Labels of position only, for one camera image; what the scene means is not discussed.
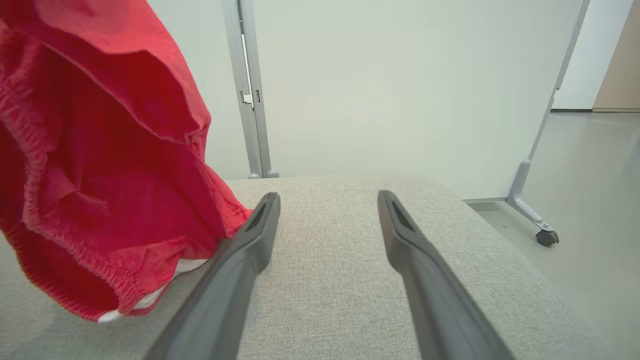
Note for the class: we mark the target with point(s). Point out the white partition panel grey frame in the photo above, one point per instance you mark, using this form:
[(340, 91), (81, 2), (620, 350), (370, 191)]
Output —
[(215, 50), (400, 75)]

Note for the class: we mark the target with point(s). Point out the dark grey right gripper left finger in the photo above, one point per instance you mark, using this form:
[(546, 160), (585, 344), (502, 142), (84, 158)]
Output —
[(235, 280)]

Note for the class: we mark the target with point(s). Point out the grey fabric sofa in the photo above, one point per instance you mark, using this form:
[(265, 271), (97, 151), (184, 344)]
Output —
[(325, 300)]

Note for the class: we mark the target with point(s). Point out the red shorts white stripe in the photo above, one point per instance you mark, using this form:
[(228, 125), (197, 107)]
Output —
[(100, 150)]

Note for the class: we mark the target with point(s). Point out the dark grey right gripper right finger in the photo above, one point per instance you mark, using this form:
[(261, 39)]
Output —
[(435, 300)]

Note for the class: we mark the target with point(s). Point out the beige wooden door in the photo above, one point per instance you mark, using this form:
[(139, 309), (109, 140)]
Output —
[(620, 65)]

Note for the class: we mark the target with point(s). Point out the black caster wheel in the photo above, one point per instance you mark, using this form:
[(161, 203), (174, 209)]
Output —
[(547, 238)]

